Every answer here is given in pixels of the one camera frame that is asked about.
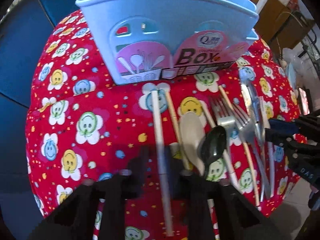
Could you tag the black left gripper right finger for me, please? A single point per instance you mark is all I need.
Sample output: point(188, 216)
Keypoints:
point(175, 167)

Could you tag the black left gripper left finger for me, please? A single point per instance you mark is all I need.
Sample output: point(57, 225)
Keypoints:
point(133, 177)

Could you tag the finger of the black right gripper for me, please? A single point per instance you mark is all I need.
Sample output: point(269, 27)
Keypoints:
point(279, 139)
point(283, 127)

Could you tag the beige wooden chopstick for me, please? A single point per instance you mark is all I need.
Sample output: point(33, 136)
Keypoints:
point(174, 121)

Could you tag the silver metal fork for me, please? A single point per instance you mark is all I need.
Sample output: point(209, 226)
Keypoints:
point(247, 131)
point(224, 119)

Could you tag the silver metal knife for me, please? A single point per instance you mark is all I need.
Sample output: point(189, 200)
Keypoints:
point(253, 106)

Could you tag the white silver chopstick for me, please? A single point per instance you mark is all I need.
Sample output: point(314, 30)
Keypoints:
point(162, 171)

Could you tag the black plastic spoon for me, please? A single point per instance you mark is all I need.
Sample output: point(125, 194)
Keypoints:
point(212, 147)

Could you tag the beige plastic spoon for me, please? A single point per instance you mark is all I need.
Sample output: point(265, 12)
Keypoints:
point(192, 134)

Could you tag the red smiley flower tablecloth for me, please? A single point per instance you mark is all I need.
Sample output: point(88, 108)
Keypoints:
point(80, 125)

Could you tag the wooden side shelf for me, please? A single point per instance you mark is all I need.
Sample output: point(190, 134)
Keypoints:
point(282, 24)

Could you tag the light blue utensil box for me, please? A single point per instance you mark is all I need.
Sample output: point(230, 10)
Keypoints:
point(148, 40)

